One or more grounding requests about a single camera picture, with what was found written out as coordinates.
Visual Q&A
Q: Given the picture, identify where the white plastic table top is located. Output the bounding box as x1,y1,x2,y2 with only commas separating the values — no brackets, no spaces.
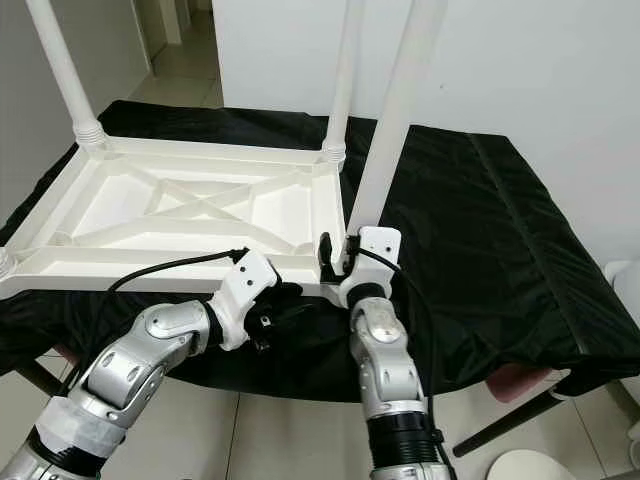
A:
0,135,351,298

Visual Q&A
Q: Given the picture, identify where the white round stand base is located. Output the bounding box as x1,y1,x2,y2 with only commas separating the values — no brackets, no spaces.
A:
485,448,576,480

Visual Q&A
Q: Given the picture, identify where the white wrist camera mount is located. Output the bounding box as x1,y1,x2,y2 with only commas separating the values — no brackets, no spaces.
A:
338,226,403,306
210,248,281,351

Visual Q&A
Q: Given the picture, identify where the black cloth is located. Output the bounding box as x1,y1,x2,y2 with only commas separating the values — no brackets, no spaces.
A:
0,100,640,396

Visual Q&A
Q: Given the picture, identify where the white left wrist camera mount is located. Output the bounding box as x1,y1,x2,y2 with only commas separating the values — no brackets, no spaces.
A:
210,248,281,351

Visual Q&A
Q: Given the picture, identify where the pink folding table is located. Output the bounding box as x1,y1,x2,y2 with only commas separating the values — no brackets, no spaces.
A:
55,345,561,401

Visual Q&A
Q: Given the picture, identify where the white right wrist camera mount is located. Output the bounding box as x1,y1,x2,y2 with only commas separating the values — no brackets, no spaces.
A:
338,226,403,306

